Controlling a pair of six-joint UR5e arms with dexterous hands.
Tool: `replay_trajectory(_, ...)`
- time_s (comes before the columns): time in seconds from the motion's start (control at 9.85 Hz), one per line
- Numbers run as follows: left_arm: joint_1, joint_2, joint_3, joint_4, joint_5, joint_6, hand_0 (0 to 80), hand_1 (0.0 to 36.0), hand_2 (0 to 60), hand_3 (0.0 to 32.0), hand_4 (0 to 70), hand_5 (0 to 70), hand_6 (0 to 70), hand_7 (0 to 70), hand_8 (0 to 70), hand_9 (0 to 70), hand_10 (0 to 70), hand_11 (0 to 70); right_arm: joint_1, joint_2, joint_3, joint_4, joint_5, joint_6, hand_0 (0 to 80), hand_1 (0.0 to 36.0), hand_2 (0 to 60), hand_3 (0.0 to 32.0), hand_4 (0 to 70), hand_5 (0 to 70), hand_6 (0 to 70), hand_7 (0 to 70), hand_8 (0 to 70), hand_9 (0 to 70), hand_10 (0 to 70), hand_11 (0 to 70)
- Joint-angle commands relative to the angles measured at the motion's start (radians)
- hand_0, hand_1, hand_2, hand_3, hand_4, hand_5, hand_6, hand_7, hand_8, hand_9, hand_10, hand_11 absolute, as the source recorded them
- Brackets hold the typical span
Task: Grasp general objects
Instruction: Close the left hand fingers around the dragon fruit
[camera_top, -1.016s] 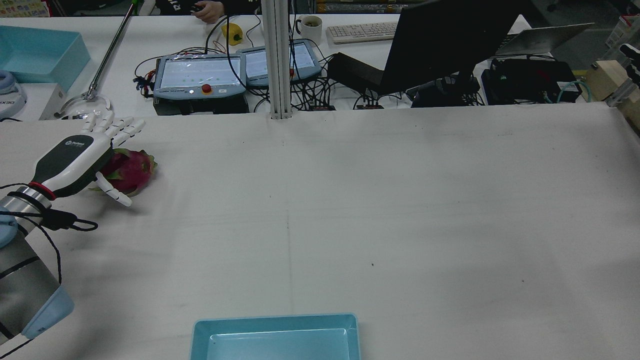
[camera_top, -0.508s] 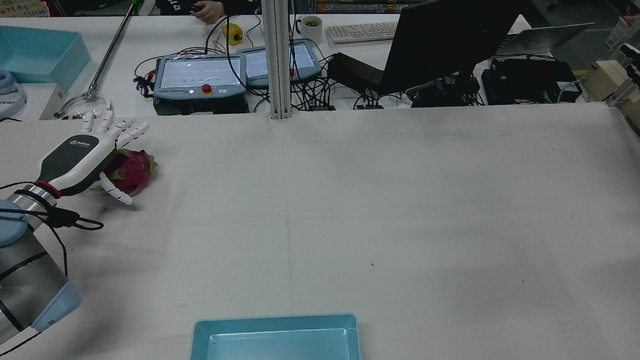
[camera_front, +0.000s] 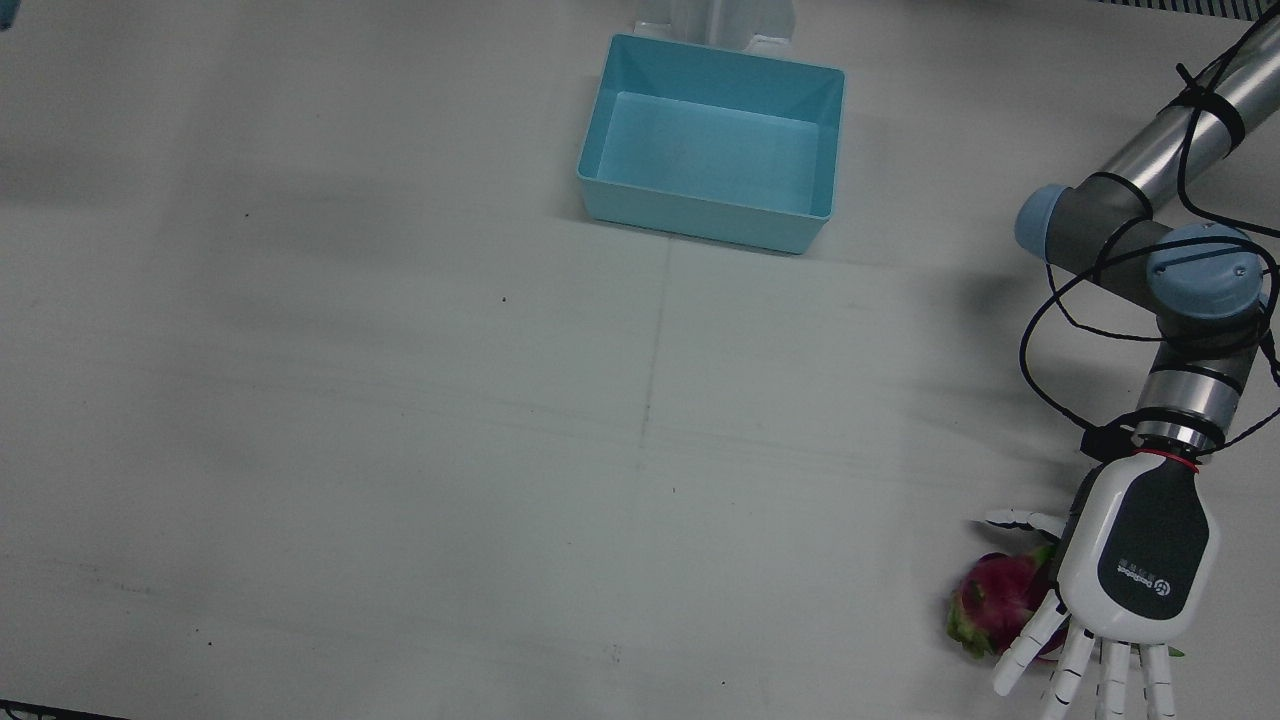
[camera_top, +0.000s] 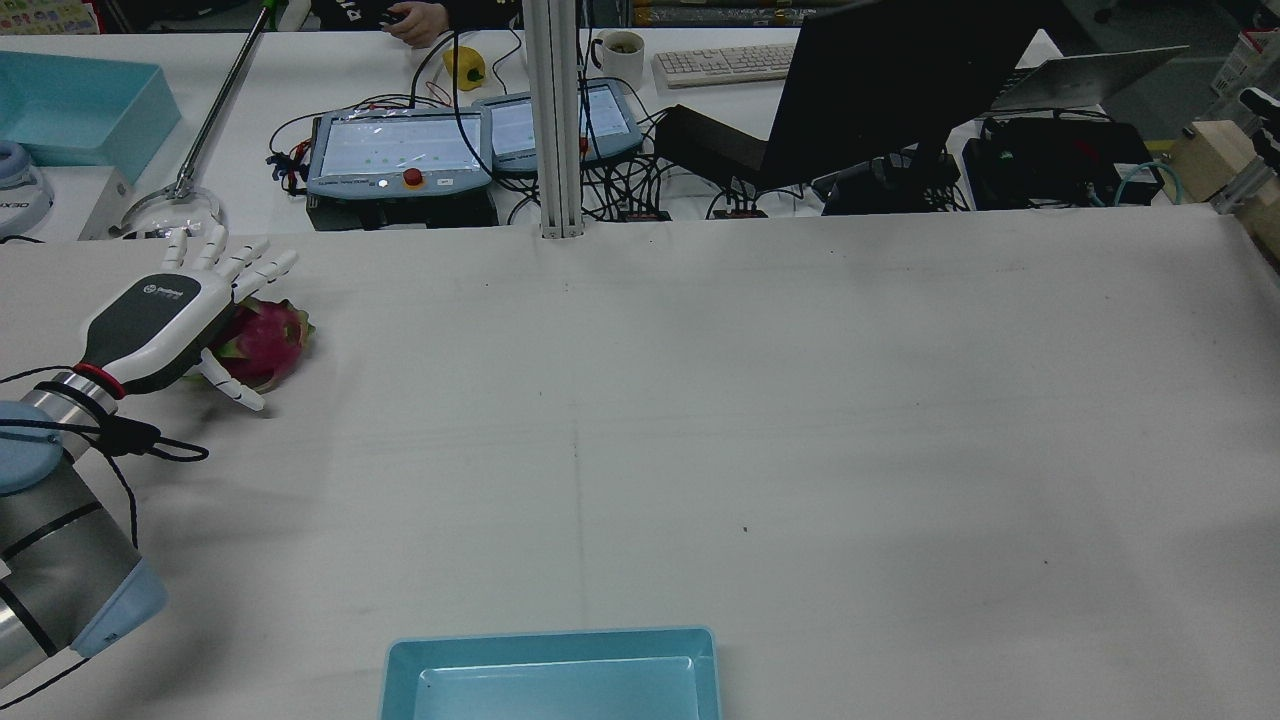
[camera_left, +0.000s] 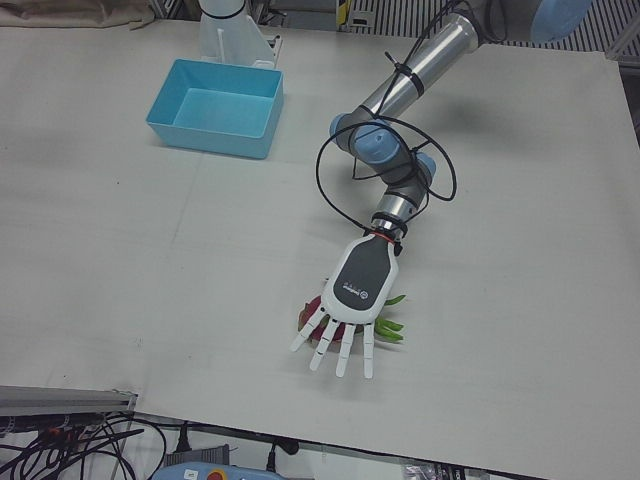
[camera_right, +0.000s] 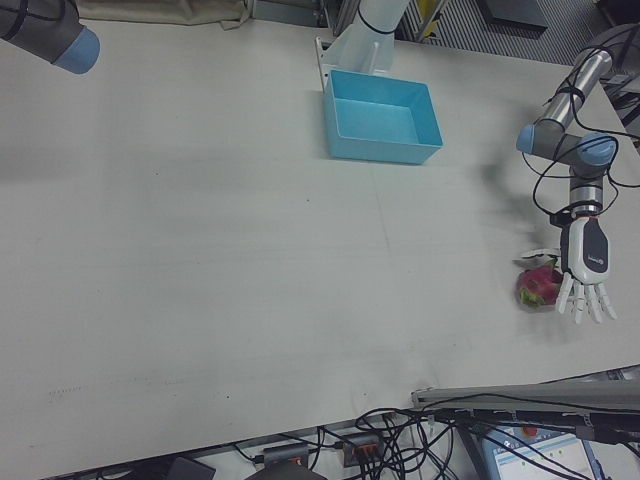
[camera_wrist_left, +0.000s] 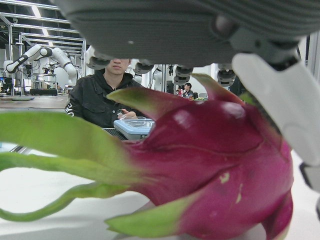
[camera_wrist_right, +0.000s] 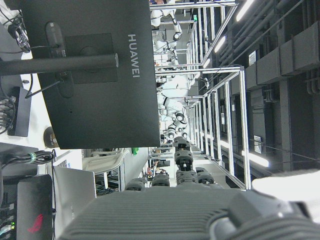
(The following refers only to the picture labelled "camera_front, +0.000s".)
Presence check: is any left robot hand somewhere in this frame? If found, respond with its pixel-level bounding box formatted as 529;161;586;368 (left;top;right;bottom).
975;450;1221;720

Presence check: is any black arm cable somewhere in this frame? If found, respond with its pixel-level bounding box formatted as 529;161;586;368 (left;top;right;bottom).
1019;10;1280;463

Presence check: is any light blue plastic bin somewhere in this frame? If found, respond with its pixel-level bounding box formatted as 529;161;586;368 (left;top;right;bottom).
577;33;847;255

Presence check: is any pink dragon fruit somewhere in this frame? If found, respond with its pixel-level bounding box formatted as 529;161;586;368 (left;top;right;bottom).
946;545;1067;661

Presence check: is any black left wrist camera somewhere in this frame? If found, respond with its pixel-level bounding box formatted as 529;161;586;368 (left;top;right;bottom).
1082;425;1141;463

